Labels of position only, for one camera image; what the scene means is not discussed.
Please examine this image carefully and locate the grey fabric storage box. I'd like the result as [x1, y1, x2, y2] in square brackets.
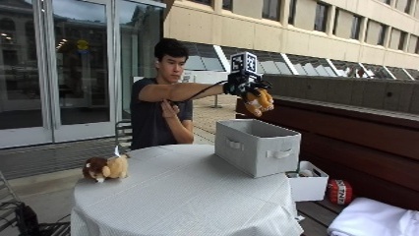
[213, 118, 302, 179]

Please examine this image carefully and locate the orange plush toy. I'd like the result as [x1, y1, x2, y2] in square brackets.
[243, 88, 277, 118]

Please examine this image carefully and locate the black cable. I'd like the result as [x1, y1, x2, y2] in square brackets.
[164, 80, 229, 106]

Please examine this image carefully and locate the white plastic bin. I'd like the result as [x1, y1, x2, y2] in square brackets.
[286, 160, 330, 203]

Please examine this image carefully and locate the black metal chair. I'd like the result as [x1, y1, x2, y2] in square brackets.
[0, 170, 72, 236]

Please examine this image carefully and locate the the person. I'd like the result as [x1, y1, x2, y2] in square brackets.
[128, 37, 276, 151]

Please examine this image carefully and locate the white marker cube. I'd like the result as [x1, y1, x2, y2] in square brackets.
[229, 51, 260, 75]

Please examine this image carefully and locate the dark wooden bench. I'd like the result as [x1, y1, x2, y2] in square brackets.
[235, 95, 419, 236]

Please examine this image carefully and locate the brown lion plush toy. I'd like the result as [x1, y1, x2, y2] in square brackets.
[82, 153, 131, 184]

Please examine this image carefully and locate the white folded cloth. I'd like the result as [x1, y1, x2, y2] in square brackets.
[326, 197, 419, 236]

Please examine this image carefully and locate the white tablecloth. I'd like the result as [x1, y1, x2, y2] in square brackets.
[70, 144, 305, 236]

